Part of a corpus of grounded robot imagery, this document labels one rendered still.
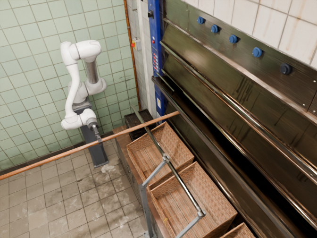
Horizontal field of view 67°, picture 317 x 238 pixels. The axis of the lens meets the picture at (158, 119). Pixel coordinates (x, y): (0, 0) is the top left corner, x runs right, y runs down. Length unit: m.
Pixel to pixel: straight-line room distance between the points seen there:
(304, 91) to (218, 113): 0.66
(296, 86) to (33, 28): 2.35
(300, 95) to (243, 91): 0.34
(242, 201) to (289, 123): 0.82
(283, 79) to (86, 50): 1.49
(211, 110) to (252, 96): 0.43
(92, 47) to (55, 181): 1.94
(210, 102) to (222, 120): 0.17
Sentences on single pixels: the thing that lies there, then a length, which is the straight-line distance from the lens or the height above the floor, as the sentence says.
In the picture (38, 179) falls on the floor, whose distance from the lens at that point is 3.57.
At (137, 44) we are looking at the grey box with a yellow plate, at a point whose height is 1.48.
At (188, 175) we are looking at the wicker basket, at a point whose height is 0.70.
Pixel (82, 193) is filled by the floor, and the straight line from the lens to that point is 3.21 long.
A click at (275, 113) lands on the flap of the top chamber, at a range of 1.27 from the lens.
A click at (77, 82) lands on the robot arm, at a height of 1.50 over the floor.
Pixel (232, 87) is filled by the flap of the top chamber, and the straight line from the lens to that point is 1.44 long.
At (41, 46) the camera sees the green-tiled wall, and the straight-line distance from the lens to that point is 2.83.
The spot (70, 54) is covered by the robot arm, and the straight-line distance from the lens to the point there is 2.11.
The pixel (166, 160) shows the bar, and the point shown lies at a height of 1.17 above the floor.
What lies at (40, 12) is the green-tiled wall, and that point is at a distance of 2.73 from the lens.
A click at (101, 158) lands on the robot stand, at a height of 0.12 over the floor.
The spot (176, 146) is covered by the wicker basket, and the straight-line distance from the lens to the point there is 2.46.
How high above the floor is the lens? 2.59
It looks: 42 degrees down
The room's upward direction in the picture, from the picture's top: 4 degrees counter-clockwise
